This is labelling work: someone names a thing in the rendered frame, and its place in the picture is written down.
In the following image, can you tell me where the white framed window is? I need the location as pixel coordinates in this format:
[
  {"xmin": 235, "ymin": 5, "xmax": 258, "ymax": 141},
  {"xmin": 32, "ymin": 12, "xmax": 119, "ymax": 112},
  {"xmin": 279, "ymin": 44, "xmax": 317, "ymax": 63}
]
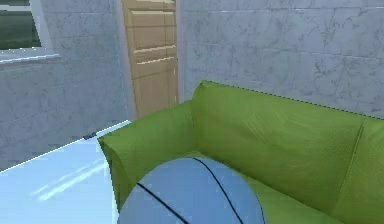
[{"xmin": 0, "ymin": 0, "xmax": 62, "ymax": 64}]

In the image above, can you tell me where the blue basketball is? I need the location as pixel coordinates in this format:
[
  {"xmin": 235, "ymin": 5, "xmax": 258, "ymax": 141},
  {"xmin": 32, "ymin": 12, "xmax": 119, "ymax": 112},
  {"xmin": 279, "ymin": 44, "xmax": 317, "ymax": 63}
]
[{"xmin": 116, "ymin": 157, "xmax": 267, "ymax": 224}]

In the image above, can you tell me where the pale blue glossy table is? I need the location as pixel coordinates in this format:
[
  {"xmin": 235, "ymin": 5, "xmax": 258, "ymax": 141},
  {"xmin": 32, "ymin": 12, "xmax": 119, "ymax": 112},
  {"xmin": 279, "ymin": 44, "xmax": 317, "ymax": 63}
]
[{"xmin": 0, "ymin": 119, "xmax": 132, "ymax": 224}]

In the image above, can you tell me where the green sofa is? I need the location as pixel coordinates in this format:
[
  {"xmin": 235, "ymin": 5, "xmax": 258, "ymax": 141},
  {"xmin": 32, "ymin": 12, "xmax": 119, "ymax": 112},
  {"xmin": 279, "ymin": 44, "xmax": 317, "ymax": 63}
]
[{"xmin": 97, "ymin": 80, "xmax": 384, "ymax": 224}]

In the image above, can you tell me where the light wooden room door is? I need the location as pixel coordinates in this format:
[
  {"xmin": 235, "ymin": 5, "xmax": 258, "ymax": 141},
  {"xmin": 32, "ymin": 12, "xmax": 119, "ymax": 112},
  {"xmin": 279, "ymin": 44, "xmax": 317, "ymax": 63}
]
[{"xmin": 121, "ymin": 0, "xmax": 180, "ymax": 120}]

